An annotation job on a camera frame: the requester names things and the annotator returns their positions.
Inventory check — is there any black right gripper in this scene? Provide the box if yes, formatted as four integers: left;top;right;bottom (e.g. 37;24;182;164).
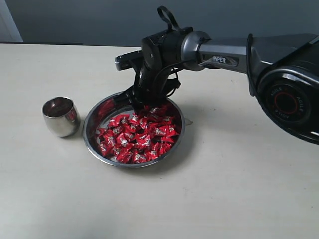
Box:
124;65;174;117

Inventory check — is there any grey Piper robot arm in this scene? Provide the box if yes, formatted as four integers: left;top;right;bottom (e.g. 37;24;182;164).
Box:
116;27;319;144

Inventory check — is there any stainless steel bowl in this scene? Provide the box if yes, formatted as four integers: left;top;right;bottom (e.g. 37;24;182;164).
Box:
82;92;185;169

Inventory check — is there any stainless steel cup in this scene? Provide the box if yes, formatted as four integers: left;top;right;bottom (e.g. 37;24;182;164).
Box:
42;96;81;137

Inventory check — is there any red wrapped candy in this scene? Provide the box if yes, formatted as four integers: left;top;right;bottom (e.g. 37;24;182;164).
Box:
161;125;178;137
116;132;136;147
99;142;113;157
132;153;148;164

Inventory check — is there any red wrapped candy right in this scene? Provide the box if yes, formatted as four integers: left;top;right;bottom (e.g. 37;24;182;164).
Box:
161;125;178;137

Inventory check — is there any red wrapped candy bottom centre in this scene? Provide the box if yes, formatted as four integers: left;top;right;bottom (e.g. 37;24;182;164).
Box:
132;153;148;164

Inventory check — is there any red wrapped candy bottom left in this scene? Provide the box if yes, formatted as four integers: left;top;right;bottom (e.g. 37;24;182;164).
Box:
99;142;113;157

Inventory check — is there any black cable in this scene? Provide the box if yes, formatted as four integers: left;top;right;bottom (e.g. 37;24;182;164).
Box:
149;6;190;100

